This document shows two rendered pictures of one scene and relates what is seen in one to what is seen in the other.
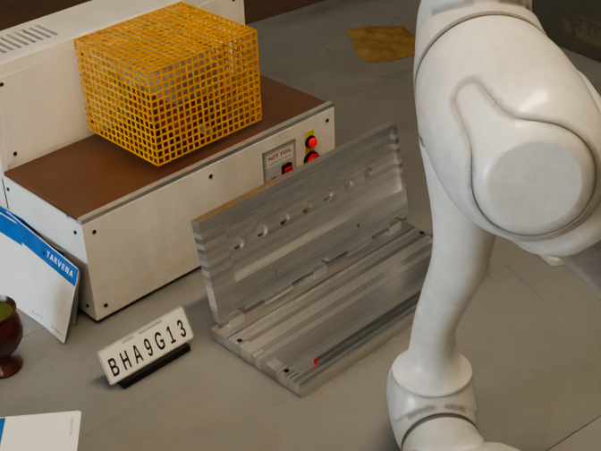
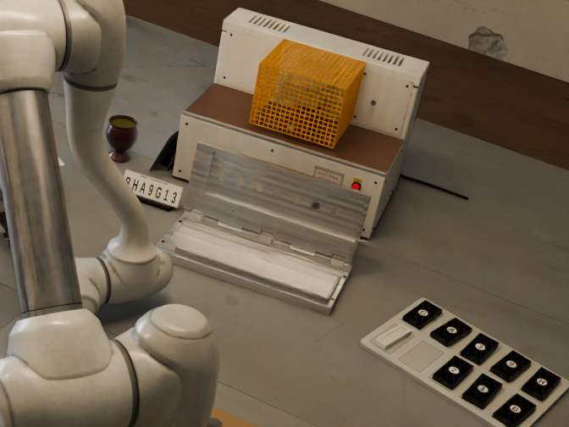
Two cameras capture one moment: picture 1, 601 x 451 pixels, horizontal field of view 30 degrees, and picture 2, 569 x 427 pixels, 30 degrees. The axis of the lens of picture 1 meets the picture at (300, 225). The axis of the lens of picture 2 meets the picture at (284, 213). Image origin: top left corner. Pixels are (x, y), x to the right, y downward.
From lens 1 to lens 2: 1.89 m
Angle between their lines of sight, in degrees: 46
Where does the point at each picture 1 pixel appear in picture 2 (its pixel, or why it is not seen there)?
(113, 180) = (230, 114)
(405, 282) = (282, 275)
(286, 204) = (263, 180)
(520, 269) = (343, 329)
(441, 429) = (87, 261)
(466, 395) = (121, 266)
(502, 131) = not seen: outside the picture
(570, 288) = (337, 354)
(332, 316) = (226, 252)
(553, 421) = not seen: hidden behind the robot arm
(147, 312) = not seen: hidden behind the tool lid
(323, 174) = (299, 185)
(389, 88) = (539, 246)
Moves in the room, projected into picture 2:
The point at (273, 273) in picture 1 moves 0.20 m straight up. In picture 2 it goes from (230, 209) to (243, 137)
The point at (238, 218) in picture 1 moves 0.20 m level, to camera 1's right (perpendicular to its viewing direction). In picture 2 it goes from (227, 163) to (266, 205)
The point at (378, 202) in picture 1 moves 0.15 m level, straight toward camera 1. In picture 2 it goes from (329, 234) to (273, 240)
